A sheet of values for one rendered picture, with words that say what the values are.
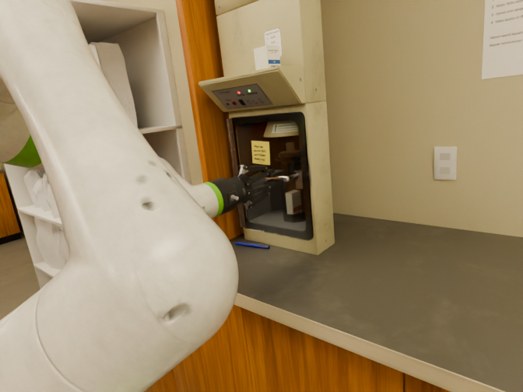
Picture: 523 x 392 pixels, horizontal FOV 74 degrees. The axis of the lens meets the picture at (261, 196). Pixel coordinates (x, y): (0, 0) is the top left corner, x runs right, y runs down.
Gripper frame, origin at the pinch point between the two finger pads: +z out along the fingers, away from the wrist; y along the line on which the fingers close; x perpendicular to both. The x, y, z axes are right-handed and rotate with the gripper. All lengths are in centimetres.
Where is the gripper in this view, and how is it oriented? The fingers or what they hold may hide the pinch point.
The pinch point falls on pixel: (274, 176)
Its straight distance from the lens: 108.0
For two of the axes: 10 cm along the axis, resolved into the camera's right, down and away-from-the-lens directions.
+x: -7.6, -0.8, 6.5
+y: -1.1, -9.6, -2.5
